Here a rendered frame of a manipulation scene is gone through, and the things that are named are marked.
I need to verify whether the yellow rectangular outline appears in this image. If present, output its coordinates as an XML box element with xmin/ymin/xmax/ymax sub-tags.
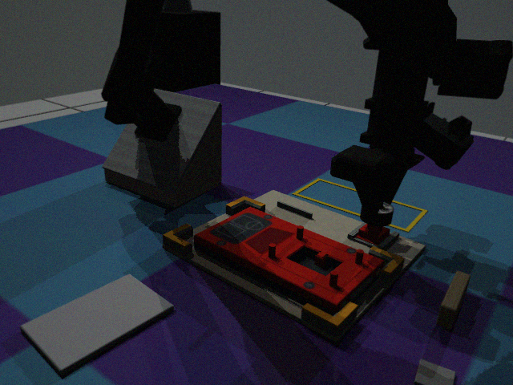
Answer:
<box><xmin>293</xmin><ymin>178</ymin><xmax>428</xmax><ymax>232</ymax></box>

